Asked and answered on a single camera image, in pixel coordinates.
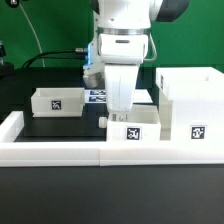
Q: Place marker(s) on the black raised platform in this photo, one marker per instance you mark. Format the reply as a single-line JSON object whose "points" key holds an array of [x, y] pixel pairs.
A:
{"points": [[17, 89]]}

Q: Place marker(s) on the white foam border frame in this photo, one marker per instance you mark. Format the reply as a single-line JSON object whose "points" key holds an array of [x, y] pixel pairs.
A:
{"points": [[39, 154]]}

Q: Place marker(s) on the white marker tag sheet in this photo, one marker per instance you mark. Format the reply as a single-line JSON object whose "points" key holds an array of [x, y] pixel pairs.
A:
{"points": [[99, 96]]}

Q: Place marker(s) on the white drawer cabinet box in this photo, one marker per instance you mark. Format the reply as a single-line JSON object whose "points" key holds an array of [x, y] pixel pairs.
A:
{"points": [[191, 103]]}

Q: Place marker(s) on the black stand on left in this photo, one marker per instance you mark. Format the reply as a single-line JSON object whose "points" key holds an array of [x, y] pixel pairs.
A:
{"points": [[6, 68]]}

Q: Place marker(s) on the white drawer tray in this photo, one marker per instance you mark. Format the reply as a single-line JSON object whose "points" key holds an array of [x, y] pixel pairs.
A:
{"points": [[58, 102], [142, 125]]}

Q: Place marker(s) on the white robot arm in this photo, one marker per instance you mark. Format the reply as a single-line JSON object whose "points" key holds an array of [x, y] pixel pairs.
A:
{"points": [[126, 17]]}

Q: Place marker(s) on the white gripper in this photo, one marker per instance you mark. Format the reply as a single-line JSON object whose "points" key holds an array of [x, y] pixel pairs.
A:
{"points": [[122, 56]]}

